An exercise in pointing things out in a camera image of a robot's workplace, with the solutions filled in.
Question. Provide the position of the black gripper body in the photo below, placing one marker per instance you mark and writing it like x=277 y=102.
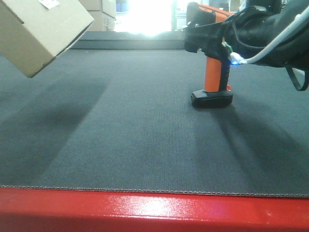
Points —
x=207 y=38

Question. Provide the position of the orange black barcode scanner gun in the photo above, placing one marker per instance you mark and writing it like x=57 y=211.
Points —
x=216 y=92

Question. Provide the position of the brown cardboard package box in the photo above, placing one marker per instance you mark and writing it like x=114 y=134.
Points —
x=32 y=36

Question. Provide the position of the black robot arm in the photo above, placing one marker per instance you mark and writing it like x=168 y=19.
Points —
x=264 y=32

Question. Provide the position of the stacked cardboard boxes background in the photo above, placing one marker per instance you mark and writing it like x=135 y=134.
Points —
x=103 y=13

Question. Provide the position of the dark grey conveyor belt mat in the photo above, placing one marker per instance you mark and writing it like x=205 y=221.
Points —
x=123 y=120

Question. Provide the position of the white barcode label sticker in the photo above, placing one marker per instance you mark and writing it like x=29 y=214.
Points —
x=49 y=4

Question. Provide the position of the red metal conveyor table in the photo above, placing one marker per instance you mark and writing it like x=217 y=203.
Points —
x=37 y=209

